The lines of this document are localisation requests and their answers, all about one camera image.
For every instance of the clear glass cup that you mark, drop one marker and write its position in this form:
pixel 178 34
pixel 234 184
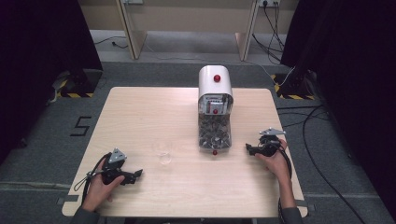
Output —
pixel 162 152

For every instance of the white dispenser with red knobs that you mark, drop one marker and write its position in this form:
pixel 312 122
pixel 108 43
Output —
pixel 214 90

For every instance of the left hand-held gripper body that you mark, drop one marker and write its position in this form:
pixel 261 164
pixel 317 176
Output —
pixel 112 172

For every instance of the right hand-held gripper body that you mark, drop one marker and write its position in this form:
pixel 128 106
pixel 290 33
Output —
pixel 269 146

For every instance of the black curtain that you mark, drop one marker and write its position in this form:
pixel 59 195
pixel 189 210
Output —
pixel 358 62
pixel 37 62

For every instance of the stand base with hazard tape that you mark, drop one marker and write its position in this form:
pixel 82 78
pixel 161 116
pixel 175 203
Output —
pixel 294 87
pixel 81 84

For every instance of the white wall socket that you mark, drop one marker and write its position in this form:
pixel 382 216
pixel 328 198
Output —
pixel 269 2

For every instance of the person's left hand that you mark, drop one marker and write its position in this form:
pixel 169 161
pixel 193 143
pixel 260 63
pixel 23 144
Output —
pixel 98 193

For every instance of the person's right hand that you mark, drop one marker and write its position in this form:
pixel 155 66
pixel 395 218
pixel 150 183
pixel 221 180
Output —
pixel 278 165

